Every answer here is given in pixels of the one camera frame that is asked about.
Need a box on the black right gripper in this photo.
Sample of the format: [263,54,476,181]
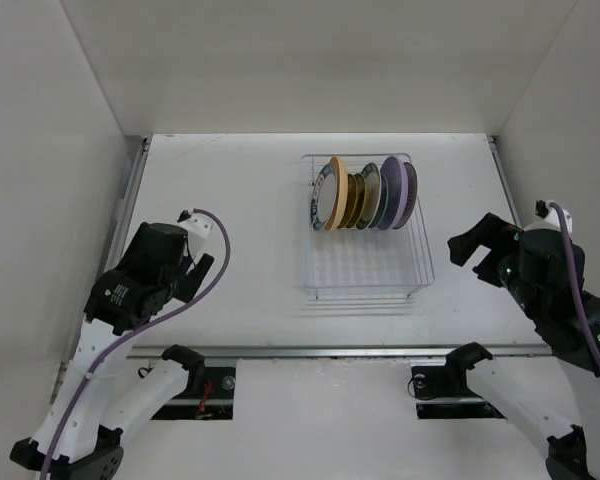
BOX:
[448,209,543,317]

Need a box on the small dark teal plate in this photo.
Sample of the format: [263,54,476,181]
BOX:
[375,174,389,230]

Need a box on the green rim white plate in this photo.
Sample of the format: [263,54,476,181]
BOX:
[357,162,381,230]

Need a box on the lavender purple plate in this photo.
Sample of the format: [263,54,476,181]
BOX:
[378,156,408,230]

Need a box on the yellow brown plate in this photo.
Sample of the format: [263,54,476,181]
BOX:
[342,174,358,228]
[354,173,368,229]

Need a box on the blue patterned white plate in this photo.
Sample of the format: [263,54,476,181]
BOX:
[310,162,337,231]

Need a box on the tan beige plate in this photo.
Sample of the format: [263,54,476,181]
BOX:
[326,156,348,231]

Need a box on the orange sunburst white plate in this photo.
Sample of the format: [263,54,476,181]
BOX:
[394,162,418,229]

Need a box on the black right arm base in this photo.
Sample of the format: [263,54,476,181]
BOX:
[407,364,504,420]

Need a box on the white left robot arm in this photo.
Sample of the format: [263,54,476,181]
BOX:
[9,210,216,479]

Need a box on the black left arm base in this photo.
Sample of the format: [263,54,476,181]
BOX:
[152,365,236,421]

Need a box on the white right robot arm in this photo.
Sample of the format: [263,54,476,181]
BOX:
[443,201,600,479]

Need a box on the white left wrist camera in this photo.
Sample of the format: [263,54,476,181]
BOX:
[177,209,213,260]

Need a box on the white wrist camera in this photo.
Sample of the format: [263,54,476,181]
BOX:
[177,209,213,260]
[523,200,573,235]

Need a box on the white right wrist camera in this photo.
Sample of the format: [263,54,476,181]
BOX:
[523,200,573,235]

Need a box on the clear wire dish rack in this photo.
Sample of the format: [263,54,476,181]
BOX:
[302,153,434,299]

